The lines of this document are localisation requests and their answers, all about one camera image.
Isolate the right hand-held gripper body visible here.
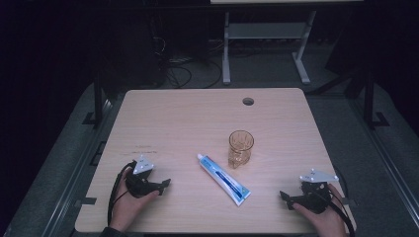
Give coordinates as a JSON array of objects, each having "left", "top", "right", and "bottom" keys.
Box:
[{"left": 297, "top": 168, "right": 340, "bottom": 214}]

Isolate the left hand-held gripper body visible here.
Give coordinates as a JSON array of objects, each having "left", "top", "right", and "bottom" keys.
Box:
[{"left": 125, "top": 154, "right": 160, "bottom": 198}]

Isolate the white and blue toothpaste tube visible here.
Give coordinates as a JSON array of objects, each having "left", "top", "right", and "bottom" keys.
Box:
[{"left": 197, "top": 153, "right": 252, "bottom": 207}]

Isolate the amber glass cup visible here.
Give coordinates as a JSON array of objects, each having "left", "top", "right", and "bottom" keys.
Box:
[{"left": 227, "top": 129, "right": 255, "bottom": 170}]

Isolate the person's left hand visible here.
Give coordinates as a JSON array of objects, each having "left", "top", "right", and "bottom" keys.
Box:
[{"left": 109, "top": 167, "right": 161, "bottom": 232}]

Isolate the person's right hand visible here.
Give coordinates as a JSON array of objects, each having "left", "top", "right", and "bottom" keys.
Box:
[{"left": 292, "top": 183, "right": 349, "bottom": 237}]

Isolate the white metal stand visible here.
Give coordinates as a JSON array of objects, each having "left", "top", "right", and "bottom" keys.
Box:
[{"left": 221, "top": 10, "right": 316, "bottom": 86}]

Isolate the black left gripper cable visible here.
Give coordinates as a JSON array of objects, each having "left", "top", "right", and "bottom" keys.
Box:
[{"left": 107, "top": 160, "right": 137, "bottom": 227}]

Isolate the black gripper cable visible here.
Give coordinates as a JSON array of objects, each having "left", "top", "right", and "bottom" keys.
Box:
[
  {"left": 315, "top": 167, "right": 357, "bottom": 237},
  {"left": 107, "top": 160, "right": 137, "bottom": 227}
]

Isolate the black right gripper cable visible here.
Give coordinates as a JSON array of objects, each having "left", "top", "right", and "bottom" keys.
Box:
[{"left": 315, "top": 167, "right": 357, "bottom": 237}]

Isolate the black metal frame post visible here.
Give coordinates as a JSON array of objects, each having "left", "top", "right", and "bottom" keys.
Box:
[
  {"left": 82, "top": 73, "right": 105, "bottom": 127},
  {"left": 362, "top": 70, "right": 390, "bottom": 130}
]

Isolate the tangle of black floor cables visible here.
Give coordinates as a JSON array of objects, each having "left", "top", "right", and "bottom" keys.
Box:
[{"left": 152, "top": 36, "right": 225, "bottom": 90}]

